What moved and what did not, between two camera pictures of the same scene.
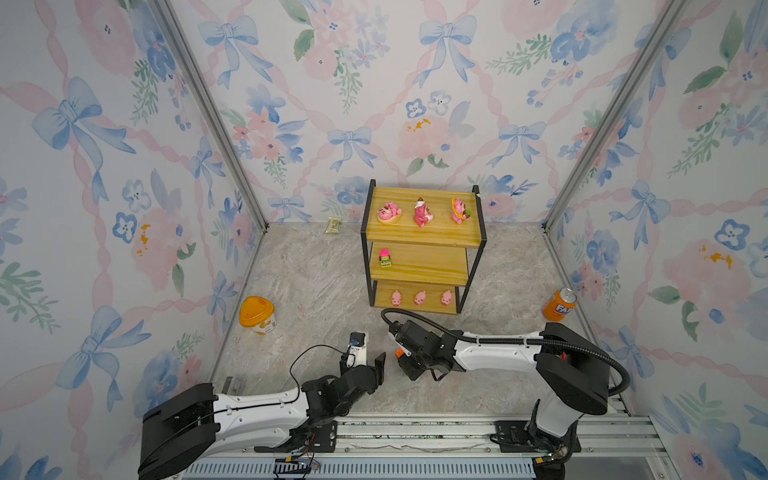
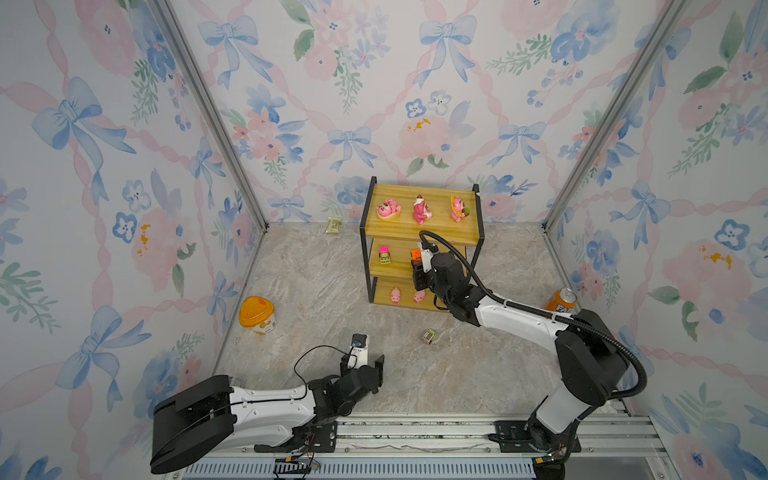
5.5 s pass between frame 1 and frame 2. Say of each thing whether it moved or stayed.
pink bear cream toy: stayed
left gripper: stayed
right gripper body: moved
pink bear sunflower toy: stayed
